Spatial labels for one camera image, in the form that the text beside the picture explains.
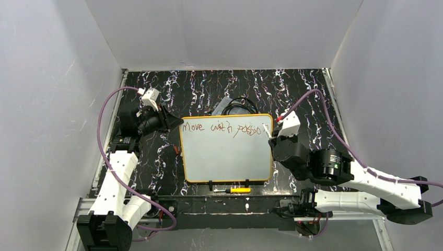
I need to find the white whiteboard marker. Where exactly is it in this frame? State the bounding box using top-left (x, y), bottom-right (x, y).
top-left (262, 123), bottom-right (272, 139)

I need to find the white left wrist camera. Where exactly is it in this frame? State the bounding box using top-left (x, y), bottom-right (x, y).
top-left (141, 88), bottom-right (160, 109)

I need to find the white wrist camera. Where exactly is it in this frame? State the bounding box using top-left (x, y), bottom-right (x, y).
top-left (277, 111), bottom-right (300, 137)
top-left (141, 88), bottom-right (160, 109)

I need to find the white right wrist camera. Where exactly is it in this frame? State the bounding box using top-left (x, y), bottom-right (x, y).
top-left (277, 111), bottom-right (300, 137)

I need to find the black coiled cable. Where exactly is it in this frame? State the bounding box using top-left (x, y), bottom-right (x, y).
top-left (221, 97), bottom-right (259, 116)

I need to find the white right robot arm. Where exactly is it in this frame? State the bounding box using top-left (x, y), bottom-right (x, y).
top-left (268, 135), bottom-right (433, 225)

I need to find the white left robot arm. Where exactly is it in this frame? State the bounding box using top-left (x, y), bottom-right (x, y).
top-left (77, 105), bottom-right (184, 250)

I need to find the yellow framed whiteboard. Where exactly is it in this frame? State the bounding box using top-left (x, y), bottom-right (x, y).
top-left (179, 113), bottom-right (273, 183)

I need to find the yellow handled screwdriver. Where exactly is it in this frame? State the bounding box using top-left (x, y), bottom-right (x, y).
top-left (213, 187), bottom-right (252, 194)

